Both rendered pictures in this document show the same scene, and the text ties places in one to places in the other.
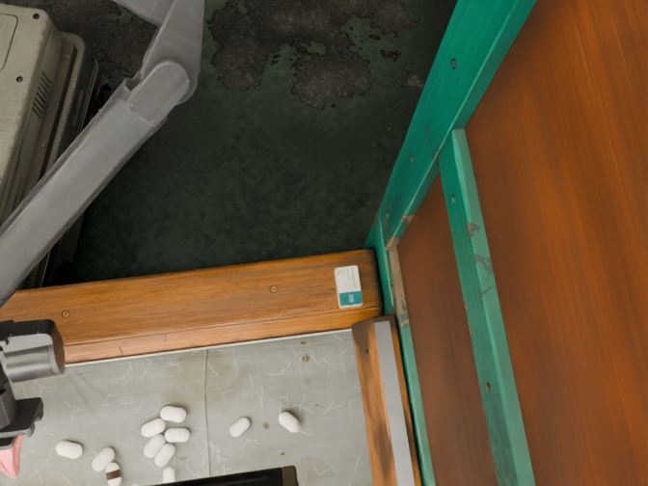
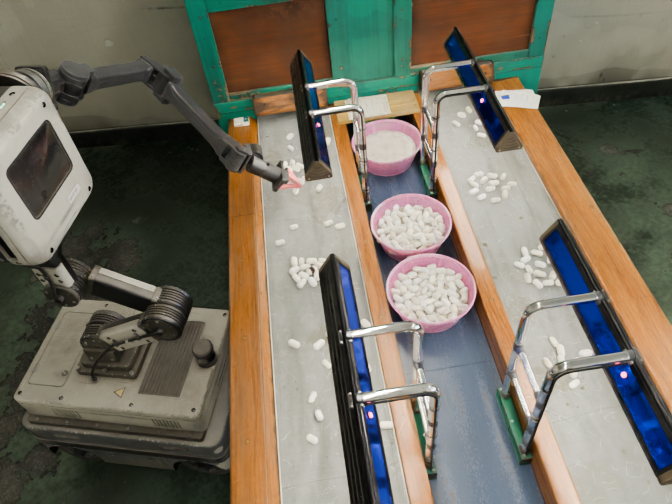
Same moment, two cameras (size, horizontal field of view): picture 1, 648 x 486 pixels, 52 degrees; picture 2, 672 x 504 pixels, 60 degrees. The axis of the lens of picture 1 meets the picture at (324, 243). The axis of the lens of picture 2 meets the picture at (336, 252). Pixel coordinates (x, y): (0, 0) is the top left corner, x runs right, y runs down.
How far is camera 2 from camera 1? 1.96 m
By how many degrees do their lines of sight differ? 40
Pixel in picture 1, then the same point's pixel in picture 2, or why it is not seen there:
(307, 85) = (125, 265)
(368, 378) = (274, 104)
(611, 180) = not seen: outside the picture
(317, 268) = (233, 131)
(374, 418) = (287, 102)
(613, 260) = not seen: outside the picture
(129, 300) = (237, 177)
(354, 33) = (99, 246)
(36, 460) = (299, 202)
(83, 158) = (188, 101)
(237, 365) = (268, 153)
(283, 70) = not seen: hidden behind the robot
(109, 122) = (178, 91)
